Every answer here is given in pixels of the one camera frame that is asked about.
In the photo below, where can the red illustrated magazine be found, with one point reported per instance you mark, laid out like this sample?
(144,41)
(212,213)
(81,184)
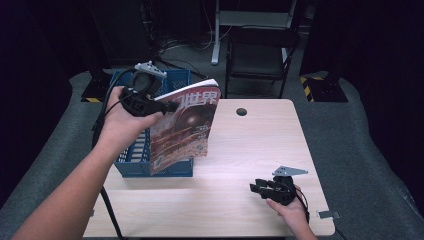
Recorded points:
(181,133)

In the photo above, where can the black folding chair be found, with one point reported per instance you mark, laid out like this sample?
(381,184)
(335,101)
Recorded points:
(260,56)

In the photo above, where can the black striped stand base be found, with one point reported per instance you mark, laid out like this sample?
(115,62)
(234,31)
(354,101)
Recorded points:
(96,91)
(325,90)

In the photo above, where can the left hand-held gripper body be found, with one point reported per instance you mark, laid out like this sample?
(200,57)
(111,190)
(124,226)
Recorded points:
(140,96)

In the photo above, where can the blue plastic file rack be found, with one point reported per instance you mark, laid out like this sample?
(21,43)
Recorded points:
(133,166)

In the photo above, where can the grey metal table bracket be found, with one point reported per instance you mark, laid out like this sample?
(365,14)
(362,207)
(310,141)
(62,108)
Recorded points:
(92,213)

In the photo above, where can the white desk frame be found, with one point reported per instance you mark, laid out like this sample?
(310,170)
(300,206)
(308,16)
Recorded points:
(216,40)

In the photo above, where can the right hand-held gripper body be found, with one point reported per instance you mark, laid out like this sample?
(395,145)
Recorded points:
(285,191)

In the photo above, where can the person's left hand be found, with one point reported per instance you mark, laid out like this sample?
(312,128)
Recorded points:
(121,126)

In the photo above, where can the person's right hand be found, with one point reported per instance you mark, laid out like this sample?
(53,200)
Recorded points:
(293,213)

